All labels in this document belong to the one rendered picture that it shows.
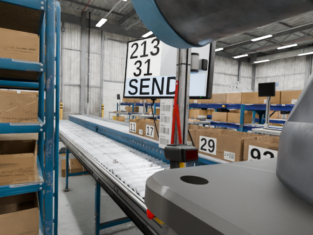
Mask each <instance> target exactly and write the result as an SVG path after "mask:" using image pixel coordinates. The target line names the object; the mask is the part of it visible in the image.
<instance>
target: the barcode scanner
mask: <svg viewBox="0 0 313 235"><path fill-rule="evenodd" d="M164 157H165V159H167V160H169V161H170V168H171V169H174V168H183V167H184V163H187V162H194V161H198V148H197V147H193V146H191V145H187V144H168V145H167V146H165V148H164Z"/></svg>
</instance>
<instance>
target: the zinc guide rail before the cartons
mask: <svg viewBox="0 0 313 235"><path fill-rule="evenodd" d="M69 116H72V115H69ZM73 117H75V118H79V119H82V120H85V121H88V122H91V123H94V124H98V125H101V126H104V127H107V128H110V129H113V130H116V131H120V132H123V133H126V134H129V135H132V136H135V137H138V138H142V139H145V140H148V141H151V142H154V143H157V144H159V141H156V140H153V139H150V138H146V137H143V136H139V135H136V134H133V133H130V132H127V131H122V130H119V129H116V128H113V127H110V126H106V125H103V124H99V123H96V122H93V121H89V120H86V119H83V118H80V117H76V116H73ZM198 156H199V157H201V158H204V159H208V160H211V161H214V162H217V163H220V164H222V163H229V162H227V161H224V160H220V159H217V158H214V157H210V156H207V155H203V154H200V153H198Z"/></svg>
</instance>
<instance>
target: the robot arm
mask: <svg viewBox="0 0 313 235"><path fill-rule="evenodd" d="M131 2H132V4H133V7H134V9H135V11H136V13H137V14H138V16H139V18H140V19H141V21H142V22H143V24H144V25H145V26H146V28H147V29H148V30H149V31H151V32H152V33H153V34H154V35H155V37H156V38H157V39H159V40H160V41H161V42H163V43H165V44H166V45H169V46H171V47H174V48H180V49H186V48H201V47H204V46H206V45H208V44H210V43H213V42H216V41H220V40H223V39H226V38H229V37H232V36H236V35H239V34H242V33H246V32H249V31H252V30H255V29H258V28H262V27H265V26H268V25H272V24H274V23H278V22H281V21H285V20H288V19H291V18H294V17H297V16H300V15H304V14H307V13H310V12H313V0H131ZM276 174H277V177H278V178H279V180H280V181H281V182H282V183H283V184H284V185H285V186H286V187H287V188H288V189H289V190H291V191H292V192H293V193H294V194H296V195H297V196H299V197H300V198H301V199H303V200H304V201H306V202H307V203H309V204H310V205H312V206H313V71H312V73H311V75H310V77H309V79H308V81H307V83H306V84H305V86H304V88H303V90H302V92H301V94H300V96H299V98H298V99H297V101H296V103H295V105H294V107H293V109H292V111H291V112H290V114H289V116H288V118H287V120H286V122H285V123H284V125H283V127H282V130H281V133H280V137H279V148H278V158H277V167H276Z"/></svg>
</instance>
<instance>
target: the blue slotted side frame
mask: <svg viewBox="0 0 313 235"><path fill-rule="evenodd" d="M68 117H69V121H71V122H74V123H76V124H78V125H81V126H83V127H85V128H88V129H90V130H92V131H95V132H96V126H98V132H97V133H99V134H101V135H104V136H106V137H108V138H110V139H113V140H115V141H117V142H120V143H122V144H124V145H126V146H128V147H131V148H133V149H136V150H138V151H139V152H142V153H144V154H148V156H151V157H154V158H155V159H158V160H161V161H163V162H167V164H170V161H169V160H166V159H165V157H164V150H163V149H162V148H161V147H159V144H157V143H154V142H151V141H148V140H145V139H142V138H138V137H135V136H132V135H129V134H126V133H123V132H120V131H116V130H113V129H110V128H107V127H104V126H101V125H98V124H94V123H91V122H88V121H85V120H82V119H79V118H76V117H73V116H69V115H68ZM133 141H134V142H133ZM194 163H195V166H204V165H213V164H219V163H217V162H214V161H211V160H208V159H204V158H201V157H198V161H194V162H189V164H188V162H187V163H186V167H192V166H194Z"/></svg>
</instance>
